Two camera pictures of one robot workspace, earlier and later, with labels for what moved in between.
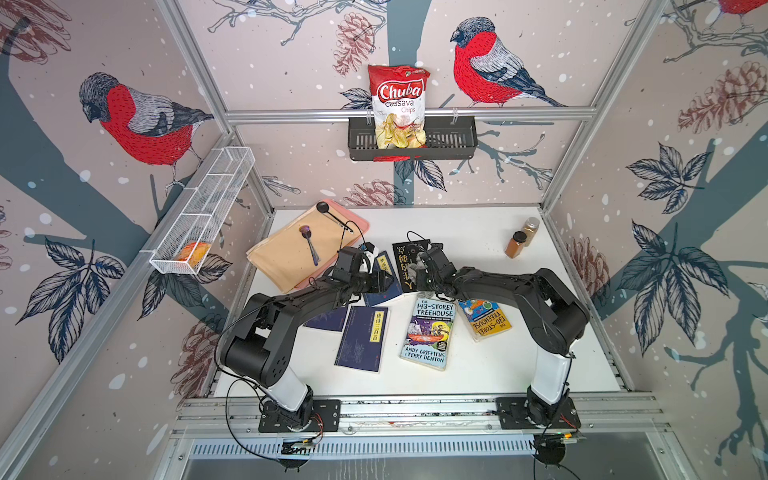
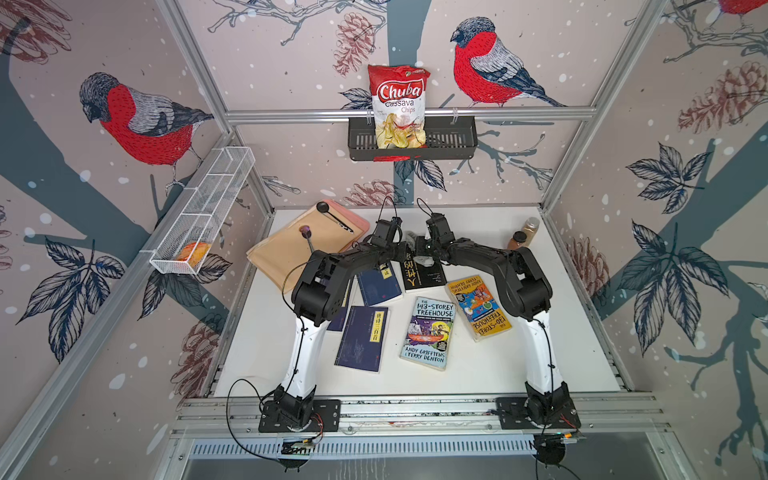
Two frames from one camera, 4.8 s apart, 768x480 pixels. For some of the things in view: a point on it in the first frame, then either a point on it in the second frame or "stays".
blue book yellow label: x=383 y=263 stays
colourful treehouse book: x=429 y=334 stays
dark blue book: x=332 y=319 stays
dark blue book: x=363 y=338 stays
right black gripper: x=420 y=276 → x=417 y=246
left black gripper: x=379 y=281 → x=402 y=251
